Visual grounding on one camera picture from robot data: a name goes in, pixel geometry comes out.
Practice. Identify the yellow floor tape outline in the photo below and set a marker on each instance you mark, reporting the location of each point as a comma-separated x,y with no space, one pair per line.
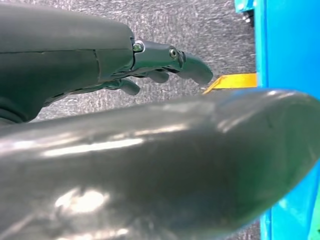
235,81

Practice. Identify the blue metal shelf rack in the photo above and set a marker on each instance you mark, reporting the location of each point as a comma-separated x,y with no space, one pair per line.
287,43

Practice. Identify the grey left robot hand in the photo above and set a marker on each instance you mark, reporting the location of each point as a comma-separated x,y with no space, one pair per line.
62,56

